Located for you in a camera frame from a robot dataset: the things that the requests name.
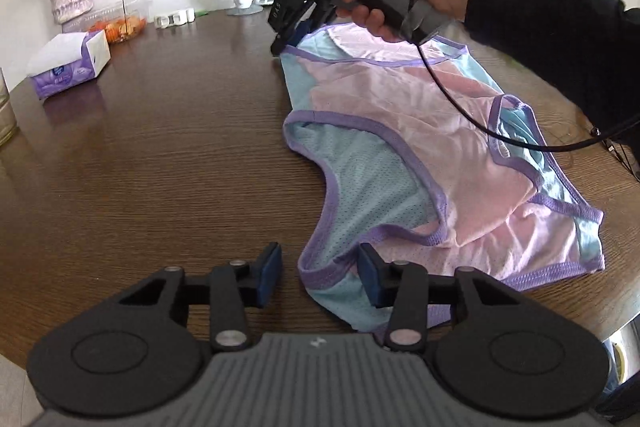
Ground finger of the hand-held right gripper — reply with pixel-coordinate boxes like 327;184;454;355
272;19;313;56

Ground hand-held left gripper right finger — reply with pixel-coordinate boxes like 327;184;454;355
356;242;521;353

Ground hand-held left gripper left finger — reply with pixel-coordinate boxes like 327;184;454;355
117;241;283;353

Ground pink and blue sleeveless top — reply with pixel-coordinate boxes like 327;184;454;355
280;23;606;333

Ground person's right forearm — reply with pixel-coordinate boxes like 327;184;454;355
462;0;640;142

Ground white plug adapter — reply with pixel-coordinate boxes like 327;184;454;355
154;8;196;28

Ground clear plastic food container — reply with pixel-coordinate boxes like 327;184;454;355
62;0;151;45

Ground purple tissue pack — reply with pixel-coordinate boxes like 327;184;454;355
26;29;112;100

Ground clear glass jar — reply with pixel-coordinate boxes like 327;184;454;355
0;67;18;148

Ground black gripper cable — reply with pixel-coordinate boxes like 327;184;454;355
340;0;640;152

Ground thin black cable ends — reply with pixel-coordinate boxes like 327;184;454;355
590;127;640;182

